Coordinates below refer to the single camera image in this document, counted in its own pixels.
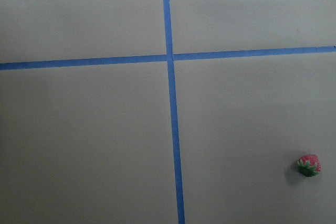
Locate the red strawberry with green leaves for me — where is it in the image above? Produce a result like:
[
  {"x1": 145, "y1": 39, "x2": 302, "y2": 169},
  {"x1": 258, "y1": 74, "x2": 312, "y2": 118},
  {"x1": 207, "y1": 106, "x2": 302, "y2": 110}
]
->
[{"x1": 297, "y1": 154, "x2": 321, "y2": 177}]

